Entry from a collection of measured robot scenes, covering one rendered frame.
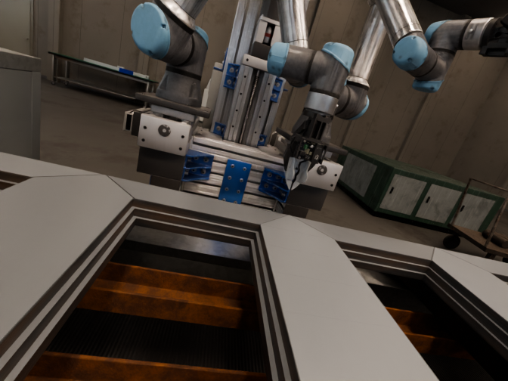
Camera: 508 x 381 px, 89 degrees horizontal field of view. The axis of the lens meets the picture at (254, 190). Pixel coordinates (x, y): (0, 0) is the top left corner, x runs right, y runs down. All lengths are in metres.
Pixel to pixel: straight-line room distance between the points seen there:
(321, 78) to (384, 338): 0.52
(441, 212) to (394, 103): 7.85
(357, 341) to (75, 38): 11.07
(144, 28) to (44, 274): 0.62
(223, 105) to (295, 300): 0.86
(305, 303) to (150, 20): 0.72
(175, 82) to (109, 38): 9.90
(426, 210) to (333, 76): 4.27
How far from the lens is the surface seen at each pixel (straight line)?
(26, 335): 0.35
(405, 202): 4.55
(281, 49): 0.69
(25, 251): 0.42
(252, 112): 1.06
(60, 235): 0.45
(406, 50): 0.86
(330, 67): 0.67
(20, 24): 11.84
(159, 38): 0.79
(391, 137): 12.49
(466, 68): 14.08
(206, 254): 0.76
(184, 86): 0.91
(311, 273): 0.47
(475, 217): 5.45
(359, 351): 0.38
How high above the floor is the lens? 1.10
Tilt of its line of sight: 18 degrees down
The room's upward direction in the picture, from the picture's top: 16 degrees clockwise
